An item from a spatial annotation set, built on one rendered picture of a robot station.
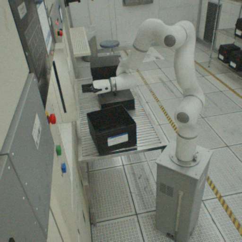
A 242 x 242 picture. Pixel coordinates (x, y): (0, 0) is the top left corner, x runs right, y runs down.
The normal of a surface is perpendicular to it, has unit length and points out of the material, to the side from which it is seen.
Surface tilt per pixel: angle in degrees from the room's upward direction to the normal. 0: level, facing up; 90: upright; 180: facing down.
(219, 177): 0
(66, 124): 0
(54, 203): 90
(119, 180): 0
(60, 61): 90
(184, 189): 90
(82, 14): 90
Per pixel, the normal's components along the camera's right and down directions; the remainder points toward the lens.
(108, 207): -0.07, -0.82
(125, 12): 0.18, 0.54
